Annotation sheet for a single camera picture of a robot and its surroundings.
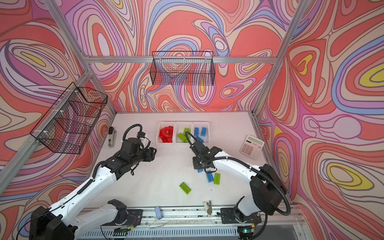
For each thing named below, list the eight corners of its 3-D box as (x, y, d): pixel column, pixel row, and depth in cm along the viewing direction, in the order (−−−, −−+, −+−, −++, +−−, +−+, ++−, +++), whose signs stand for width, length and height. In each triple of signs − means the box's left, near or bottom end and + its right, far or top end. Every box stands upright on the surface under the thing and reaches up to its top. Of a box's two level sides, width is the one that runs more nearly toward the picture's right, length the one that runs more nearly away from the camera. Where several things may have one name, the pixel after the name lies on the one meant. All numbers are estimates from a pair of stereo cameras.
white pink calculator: (238, 152, 100) (240, 149, 97) (246, 137, 108) (247, 134, 105) (256, 161, 96) (259, 157, 93) (262, 145, 104) (265, 141, 101)
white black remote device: (110, 148, 102) (106, 143, 97) (112, 132, 111) (108, 127, 106) (115, 147, 102) (111, 142, 97) (116, 131, 111) (113, 126, 106)
